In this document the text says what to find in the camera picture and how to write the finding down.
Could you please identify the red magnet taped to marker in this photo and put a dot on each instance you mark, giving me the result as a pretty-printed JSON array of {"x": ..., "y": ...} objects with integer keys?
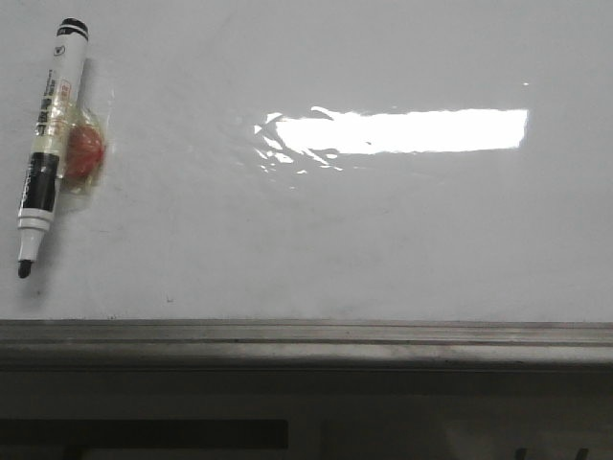
[{"x": 85, "y": 154}]

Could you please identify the black white whiteboard marker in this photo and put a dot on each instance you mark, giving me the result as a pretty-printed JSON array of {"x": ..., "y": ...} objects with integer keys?
[{"x": 47, "y": 160}]

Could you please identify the white whiteboard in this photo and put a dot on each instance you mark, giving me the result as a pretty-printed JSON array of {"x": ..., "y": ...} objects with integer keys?
[{"x": 381, "y": 160}]

